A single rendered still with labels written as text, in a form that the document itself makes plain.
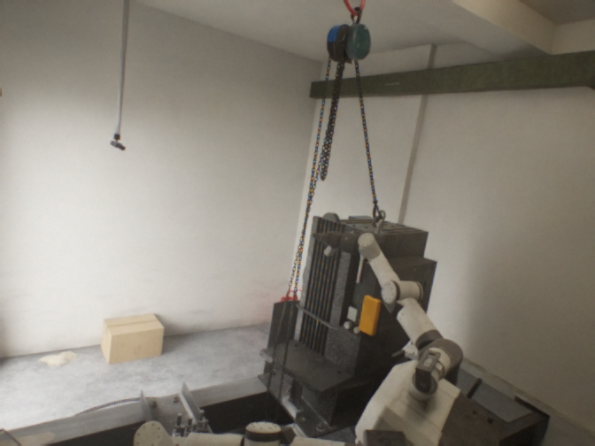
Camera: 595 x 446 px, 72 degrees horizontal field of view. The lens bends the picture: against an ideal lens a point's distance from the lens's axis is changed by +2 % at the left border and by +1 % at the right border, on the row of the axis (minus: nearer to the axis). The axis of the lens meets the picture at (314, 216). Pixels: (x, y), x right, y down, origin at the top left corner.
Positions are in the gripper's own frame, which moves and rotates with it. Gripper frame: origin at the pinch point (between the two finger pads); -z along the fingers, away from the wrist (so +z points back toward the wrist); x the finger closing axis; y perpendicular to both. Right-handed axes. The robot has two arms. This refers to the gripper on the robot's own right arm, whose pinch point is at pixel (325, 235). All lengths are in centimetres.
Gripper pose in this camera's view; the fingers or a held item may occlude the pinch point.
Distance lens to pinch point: 176.8
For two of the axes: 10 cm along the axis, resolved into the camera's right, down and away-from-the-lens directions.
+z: 7.8, 1.8, -5.9
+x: 6.0, 0.1, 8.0
